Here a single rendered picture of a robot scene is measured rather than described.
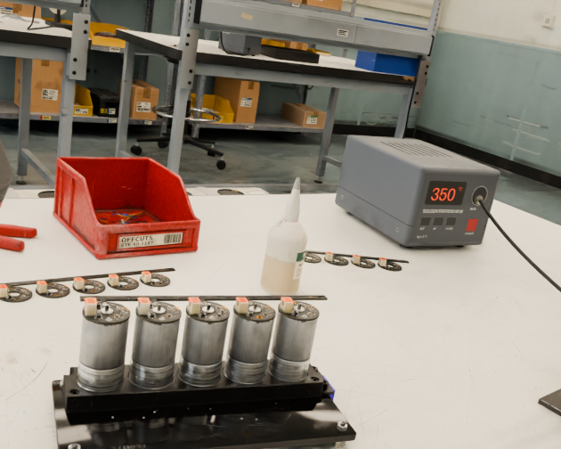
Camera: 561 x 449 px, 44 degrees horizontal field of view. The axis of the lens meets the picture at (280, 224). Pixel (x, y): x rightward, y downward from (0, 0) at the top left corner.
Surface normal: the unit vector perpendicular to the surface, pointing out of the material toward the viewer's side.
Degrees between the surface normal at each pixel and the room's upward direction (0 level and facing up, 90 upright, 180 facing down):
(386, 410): 0
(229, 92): 91
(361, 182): 90
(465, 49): 90
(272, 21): 90
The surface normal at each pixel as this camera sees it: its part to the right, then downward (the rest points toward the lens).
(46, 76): 0.55, 0.34
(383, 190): -0.88, 0.00
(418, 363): 0.16, -0.94
